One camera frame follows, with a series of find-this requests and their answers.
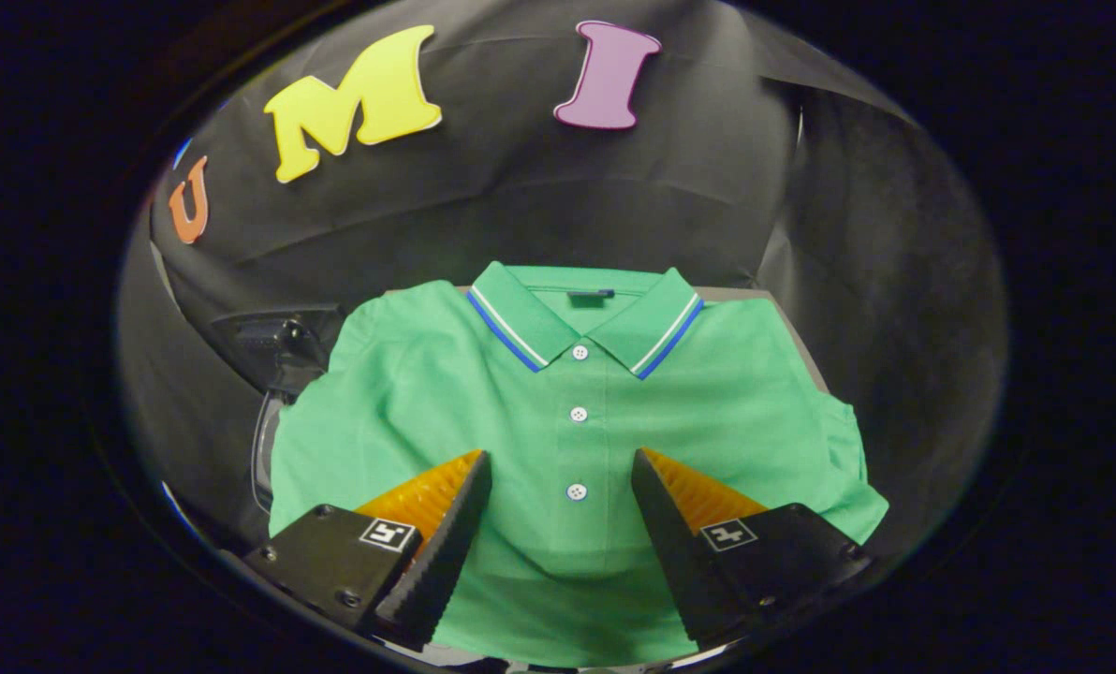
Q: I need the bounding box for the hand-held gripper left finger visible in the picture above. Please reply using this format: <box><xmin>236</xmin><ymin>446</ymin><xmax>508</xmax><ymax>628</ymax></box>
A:
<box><xmin>243</xmin><ymin>449</ymin><xmax>493</xmax><ymax>652</ymax></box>

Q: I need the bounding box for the black backdrop cloth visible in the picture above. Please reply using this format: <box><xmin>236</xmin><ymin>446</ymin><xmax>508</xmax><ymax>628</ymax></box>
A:
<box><xmin>116</xmin><ymin>0</ymin><xmax>1008</xmax><ymax>563</ymax></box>

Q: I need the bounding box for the beige cabinet with dark top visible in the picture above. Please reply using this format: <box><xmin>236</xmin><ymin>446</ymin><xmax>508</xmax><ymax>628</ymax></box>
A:
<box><xmin>703</xmin><ymin>286</ymin><xmax>832</xmax><ymax>396</ymax></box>

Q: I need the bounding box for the green polo shirt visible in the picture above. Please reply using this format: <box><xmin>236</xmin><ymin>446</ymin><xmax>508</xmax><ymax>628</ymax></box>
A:
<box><xmin>268</xmin><ymin>260</ymin><xmax>891</xmax><ymax>668</ymax></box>

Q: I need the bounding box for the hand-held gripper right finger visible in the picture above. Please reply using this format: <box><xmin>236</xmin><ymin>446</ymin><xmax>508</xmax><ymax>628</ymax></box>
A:
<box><xmin>630</xmin><ymin>447</ymin><xmax>874</xmax><ymax>652</ymax></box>

